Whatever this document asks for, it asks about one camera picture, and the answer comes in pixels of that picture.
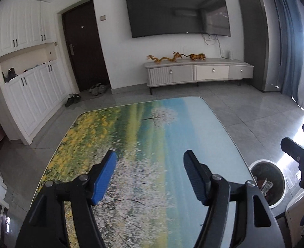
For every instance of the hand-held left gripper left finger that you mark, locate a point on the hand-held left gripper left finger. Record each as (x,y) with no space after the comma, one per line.
(104,178)

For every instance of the golden dragon figurine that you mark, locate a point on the golden dragon figurine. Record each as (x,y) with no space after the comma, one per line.
(177,56)
(158,60)

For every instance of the round grey trash bin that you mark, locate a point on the round grey trash bin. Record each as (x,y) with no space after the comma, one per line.
(266,169)

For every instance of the dark handbag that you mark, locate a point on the dark handbag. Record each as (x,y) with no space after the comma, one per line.
(11,74)

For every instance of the black shoe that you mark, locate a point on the black shoe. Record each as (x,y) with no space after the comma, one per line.
(76,98)
(69,102)

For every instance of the beige box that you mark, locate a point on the beige box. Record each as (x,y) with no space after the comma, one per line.
(295,217)

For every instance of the tan slipper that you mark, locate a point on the tan slipper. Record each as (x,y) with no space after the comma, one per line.
(92,88)
(98,85)

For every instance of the golden tiger figurine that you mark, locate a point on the golden tiger figurine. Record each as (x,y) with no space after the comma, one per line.
(197,56)

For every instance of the dark red snack bag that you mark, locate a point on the dark red snack bag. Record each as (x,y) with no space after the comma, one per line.
(266,184)

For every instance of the blue curtain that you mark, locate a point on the blue curtain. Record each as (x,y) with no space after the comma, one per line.
(288,44)

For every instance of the grey slipper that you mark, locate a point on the grey slipper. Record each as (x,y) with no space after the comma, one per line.
(96,91)
(103,89)

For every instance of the wall-mounted black television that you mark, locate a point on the wall-mounted black television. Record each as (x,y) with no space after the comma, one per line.
(177,10)

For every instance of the grey refrigerator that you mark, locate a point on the grey refrigerator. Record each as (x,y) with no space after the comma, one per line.
(255,44)

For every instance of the dark brown entrance door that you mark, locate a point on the dark brown entrance door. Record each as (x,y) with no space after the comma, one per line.
(84,46)

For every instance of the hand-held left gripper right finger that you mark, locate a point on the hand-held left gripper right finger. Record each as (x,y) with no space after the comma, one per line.
(193,178)

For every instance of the white television stand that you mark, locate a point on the white television stand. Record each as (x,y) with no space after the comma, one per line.
(172,73)

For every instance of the white wall cabinet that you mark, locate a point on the white wall cabinet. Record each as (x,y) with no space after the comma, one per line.
(33,95)

